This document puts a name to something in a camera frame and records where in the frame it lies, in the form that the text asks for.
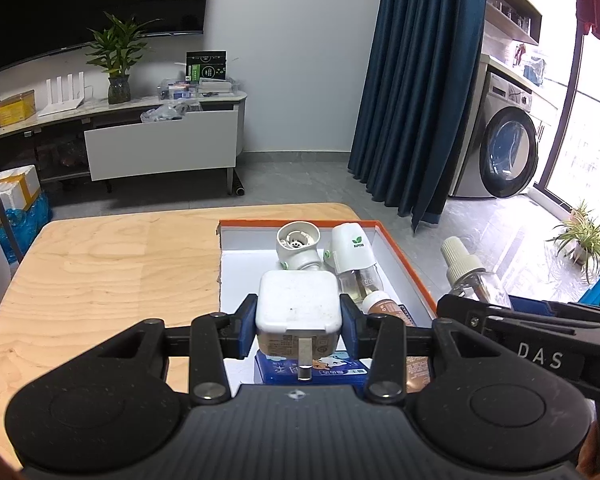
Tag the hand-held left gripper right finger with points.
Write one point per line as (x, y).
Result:
(351, 330)

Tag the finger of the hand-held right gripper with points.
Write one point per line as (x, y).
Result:
(470, 312)
(527, 302)

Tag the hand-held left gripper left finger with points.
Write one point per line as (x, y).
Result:
(247, 327)

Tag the brown cosmetic tube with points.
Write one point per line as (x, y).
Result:
(382, 307)

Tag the clear refill bottle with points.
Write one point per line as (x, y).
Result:
(472, 272)

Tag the orange-edged white cardboard box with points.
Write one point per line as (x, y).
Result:
(240, 280)

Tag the blue plastic box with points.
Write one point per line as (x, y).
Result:
(275, 367)

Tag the white charger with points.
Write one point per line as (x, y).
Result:
(297, 305)

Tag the white plug-in heater with bottle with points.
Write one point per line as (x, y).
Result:
(352, 255)

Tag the potted spider plant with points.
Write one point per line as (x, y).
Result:
(585, 240)

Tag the silver washing machine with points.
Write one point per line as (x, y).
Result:
(500, 145)

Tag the white cabinet drawer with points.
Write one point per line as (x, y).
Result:
(160, 145)

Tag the white laundry counter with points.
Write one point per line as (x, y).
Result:
(525, 85)

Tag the clear plastic bag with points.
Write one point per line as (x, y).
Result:
(167, 112)

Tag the blue curtain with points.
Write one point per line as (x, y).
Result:
(420, 85)

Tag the pile of small boxes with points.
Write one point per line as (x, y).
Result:
(190, 90)

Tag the blue water bottle pack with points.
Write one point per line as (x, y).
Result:
(22, 230)

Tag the black and green box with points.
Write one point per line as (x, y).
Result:
(206, 66)

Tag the white and yellow cardboard box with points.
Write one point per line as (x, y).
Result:
(17, 187)

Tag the grey television cabinet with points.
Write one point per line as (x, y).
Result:
(40, 140)

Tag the white router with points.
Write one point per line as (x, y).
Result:
(62, 97)

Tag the bamboo plant in glass vase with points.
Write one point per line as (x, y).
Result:
(117, 60)

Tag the black television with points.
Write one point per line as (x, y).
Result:
(80, 5)

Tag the wall shelf with glasses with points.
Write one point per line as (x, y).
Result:
(515, 5)

